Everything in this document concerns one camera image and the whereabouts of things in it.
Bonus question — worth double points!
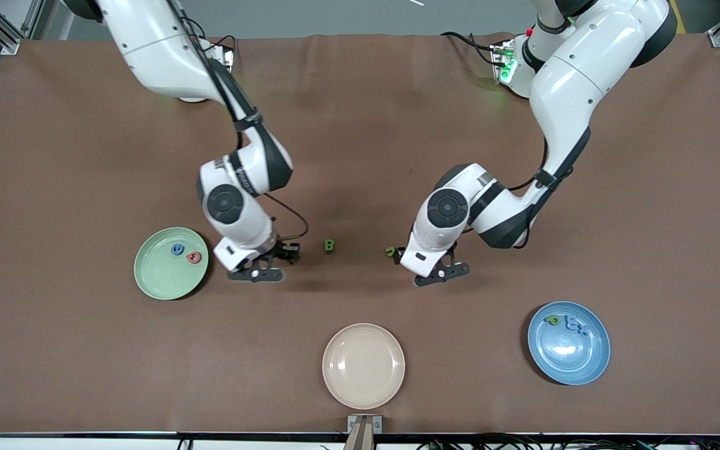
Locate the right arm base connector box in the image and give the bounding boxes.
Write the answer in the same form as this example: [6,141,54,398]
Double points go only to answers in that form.
[207,41,236,68]

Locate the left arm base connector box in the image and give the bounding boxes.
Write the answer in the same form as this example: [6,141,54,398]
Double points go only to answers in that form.
[491,39,517,85]

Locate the green plate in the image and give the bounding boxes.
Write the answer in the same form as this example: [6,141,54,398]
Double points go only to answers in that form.
[134,226,209,301]

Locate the brown table cover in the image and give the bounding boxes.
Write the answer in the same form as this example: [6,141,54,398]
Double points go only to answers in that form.
[0,32,720,435]

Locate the beige plate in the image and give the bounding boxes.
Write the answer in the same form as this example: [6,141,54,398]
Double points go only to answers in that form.
[322,322,406,410]

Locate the blue plate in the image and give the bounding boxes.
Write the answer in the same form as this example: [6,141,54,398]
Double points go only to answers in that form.
[527,301,611,386]

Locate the black table edge strip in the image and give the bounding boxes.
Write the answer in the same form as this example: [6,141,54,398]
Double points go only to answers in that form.
[0,431,720,438]

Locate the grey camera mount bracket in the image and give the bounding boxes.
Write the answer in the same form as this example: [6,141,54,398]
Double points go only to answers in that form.
[347,415,383,450]

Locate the tangled black cables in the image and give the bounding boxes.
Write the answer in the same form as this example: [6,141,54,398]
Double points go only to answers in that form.
[416,431,720,450]

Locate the black left arm base cable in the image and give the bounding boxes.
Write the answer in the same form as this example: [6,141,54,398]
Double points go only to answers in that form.
[440,31,498,66]

